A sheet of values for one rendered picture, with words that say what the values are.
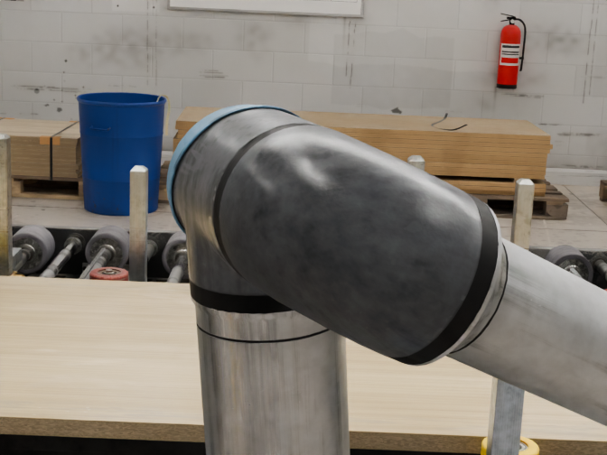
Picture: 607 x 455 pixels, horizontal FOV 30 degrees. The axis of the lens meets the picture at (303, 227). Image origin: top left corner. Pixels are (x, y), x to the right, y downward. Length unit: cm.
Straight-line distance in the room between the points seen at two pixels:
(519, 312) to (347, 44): 781
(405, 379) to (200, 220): 112
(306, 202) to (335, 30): 783
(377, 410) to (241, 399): 93
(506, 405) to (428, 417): 30
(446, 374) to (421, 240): 124
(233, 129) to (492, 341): 23
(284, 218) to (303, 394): 18
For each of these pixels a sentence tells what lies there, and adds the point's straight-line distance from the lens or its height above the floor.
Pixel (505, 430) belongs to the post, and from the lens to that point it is 145.
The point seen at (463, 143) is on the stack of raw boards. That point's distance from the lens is 735.
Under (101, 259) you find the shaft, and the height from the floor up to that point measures 81.
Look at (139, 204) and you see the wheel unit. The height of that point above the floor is 103.
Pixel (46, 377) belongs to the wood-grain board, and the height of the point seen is 90.
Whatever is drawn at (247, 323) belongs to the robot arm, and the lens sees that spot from 79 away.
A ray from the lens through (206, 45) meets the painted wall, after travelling 854.
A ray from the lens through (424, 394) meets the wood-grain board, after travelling 181.
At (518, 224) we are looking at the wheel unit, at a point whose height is 102.
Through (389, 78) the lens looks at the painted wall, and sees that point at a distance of 854.
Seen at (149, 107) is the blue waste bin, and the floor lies 67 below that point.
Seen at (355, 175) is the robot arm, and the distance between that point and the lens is 68.
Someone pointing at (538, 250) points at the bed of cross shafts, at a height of 83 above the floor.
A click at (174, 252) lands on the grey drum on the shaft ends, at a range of 292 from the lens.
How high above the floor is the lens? 155
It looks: 13 degrees down
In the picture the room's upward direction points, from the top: 2 degrees clockwise
